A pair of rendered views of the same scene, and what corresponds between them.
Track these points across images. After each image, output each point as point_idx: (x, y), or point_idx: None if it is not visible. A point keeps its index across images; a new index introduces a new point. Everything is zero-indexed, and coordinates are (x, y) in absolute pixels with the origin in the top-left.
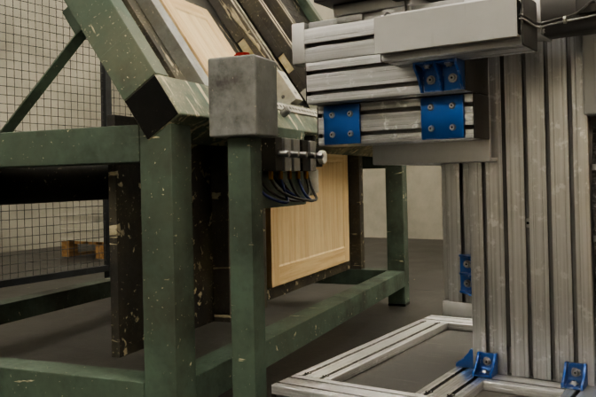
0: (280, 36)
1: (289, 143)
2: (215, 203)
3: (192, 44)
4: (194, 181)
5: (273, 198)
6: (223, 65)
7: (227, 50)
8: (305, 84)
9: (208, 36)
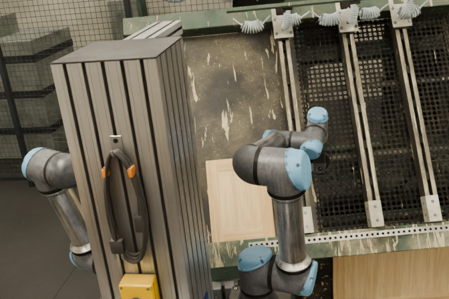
0: (360, 155)
1: (218, 291)
2: None
3: (211, 203)
4: None
5: None
6: None
7: (258, 193)
8: (365, 199)
9: (244, 185)
